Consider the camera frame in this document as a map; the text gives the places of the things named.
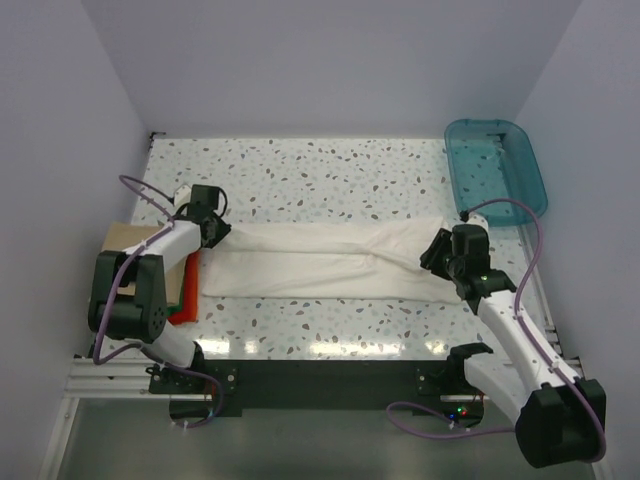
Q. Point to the aluminium frame rail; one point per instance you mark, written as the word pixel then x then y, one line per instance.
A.
pixel 117 379

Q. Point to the folded green t shirt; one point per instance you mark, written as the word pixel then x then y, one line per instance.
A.
pixel 176 302

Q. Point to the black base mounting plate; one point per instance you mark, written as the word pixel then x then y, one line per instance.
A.
pixel 229 388

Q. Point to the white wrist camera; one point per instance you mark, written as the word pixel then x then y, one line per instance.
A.
pixel 182 195
pixel 477 220

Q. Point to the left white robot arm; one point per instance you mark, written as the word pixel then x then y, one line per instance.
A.
pixel 128 306

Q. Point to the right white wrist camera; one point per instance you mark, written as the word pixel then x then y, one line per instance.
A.
pixel 477 220

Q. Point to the folded orange t shirt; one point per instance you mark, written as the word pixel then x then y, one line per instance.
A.
pixel 187 310

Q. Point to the teal plastic bin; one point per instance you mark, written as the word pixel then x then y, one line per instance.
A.
pixel 494 159

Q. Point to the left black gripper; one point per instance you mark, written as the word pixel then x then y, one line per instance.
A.
pixel 223 230

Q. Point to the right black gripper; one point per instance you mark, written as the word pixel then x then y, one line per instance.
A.
pixel 430 258

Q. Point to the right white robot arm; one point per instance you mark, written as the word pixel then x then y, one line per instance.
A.
pixel 557 415

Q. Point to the white t shirt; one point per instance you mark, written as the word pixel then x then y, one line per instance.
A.
pixel 376 261

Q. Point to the folded beige t shirt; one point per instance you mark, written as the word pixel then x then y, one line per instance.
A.
pixel 156 247

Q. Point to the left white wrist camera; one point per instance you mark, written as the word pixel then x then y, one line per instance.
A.
pixel 182 195

